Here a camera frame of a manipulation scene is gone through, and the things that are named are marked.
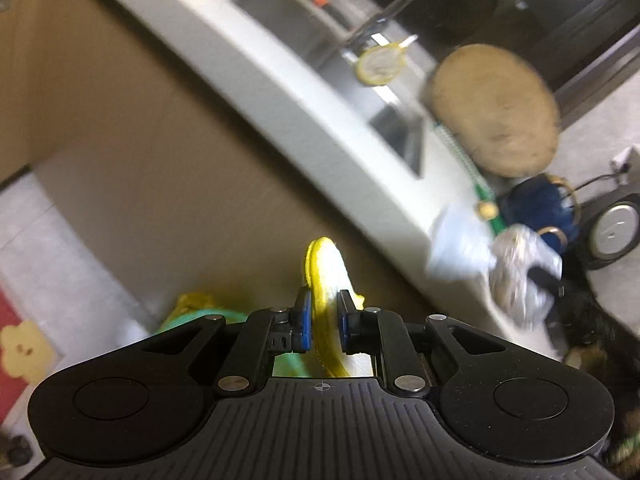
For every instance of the navy blue kettle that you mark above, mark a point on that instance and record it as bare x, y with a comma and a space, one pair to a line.
535, 205

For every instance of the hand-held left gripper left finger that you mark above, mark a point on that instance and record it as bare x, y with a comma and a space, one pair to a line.
303, 325

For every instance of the yellow-rimmed mesh strainer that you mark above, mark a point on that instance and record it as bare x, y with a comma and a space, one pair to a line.
380, 65

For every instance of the wooden cabinet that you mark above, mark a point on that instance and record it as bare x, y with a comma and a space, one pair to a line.
125, 135

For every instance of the stainless steel sink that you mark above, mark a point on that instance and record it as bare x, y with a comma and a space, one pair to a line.
395, 125

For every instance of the red floor mat yellow flower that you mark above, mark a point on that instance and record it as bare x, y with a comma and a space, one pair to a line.
15, 305

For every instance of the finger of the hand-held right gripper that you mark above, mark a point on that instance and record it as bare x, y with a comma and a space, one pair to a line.
545, 278

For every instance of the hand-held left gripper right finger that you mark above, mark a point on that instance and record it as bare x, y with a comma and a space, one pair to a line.
346, 325

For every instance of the dark window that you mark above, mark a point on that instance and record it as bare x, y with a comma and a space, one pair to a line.
575, 35

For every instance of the black rice cooker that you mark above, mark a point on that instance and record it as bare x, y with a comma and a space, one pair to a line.
615, 225

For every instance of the white plastic bag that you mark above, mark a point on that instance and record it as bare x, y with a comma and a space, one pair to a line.
457, 245

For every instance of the clear plastic wrap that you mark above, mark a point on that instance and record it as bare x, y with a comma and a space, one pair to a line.
515, 280

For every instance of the small yellow potato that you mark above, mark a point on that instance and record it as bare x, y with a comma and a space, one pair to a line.
485, 210

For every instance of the white wall socket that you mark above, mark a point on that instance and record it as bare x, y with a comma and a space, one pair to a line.
627, 160

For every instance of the chrome kitchen faucet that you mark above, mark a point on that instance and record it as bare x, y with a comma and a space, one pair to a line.
395, 5

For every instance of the long green packet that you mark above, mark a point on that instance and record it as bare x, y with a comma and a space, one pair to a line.
496, 224

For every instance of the round wooden cutting board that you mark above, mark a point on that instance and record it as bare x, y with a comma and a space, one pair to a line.
495, 110

